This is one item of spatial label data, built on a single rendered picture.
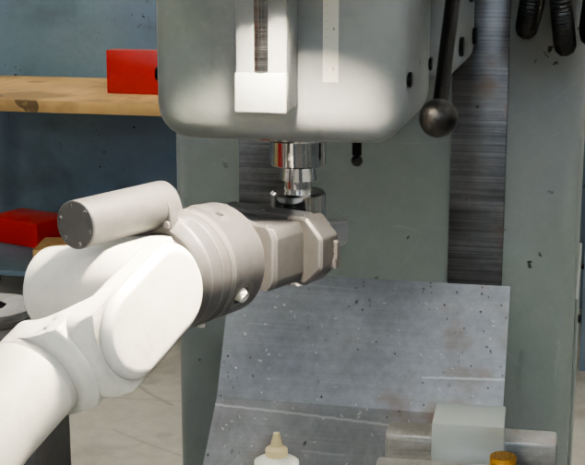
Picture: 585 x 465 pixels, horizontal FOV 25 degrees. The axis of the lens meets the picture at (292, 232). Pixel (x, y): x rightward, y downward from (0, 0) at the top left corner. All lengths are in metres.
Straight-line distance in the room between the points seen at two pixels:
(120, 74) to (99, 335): 4.18
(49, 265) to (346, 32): 0.28
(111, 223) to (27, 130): 4.90
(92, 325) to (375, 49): 0.31
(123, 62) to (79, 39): 0.69
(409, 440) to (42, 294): 0.39
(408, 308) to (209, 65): 0.55
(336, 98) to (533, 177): 0.50
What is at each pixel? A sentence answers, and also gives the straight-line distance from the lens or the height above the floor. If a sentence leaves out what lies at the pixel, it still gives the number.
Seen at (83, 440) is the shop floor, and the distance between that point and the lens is 4.06.
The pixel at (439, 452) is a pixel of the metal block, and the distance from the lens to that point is 1.15.
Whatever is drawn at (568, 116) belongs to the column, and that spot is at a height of 1.28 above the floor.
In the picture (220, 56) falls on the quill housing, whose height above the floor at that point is 1.38.
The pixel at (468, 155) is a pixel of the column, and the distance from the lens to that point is 1.48.
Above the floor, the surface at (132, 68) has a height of 0.97.
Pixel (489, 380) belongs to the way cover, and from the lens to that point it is 1.49.
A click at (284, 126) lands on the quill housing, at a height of 1.32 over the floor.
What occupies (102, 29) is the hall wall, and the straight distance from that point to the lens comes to 5.65.
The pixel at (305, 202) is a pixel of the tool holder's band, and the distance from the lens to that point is 1.11.
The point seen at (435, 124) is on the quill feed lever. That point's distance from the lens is 1.02.
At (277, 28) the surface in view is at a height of 1.40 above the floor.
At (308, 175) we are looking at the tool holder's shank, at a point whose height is 1.27.
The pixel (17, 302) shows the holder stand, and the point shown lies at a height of 1.13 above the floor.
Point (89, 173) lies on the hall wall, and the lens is 5.76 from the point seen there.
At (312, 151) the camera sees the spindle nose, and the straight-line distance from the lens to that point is 1.11.
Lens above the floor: 1.47
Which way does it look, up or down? 13 degrees down
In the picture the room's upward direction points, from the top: straight up
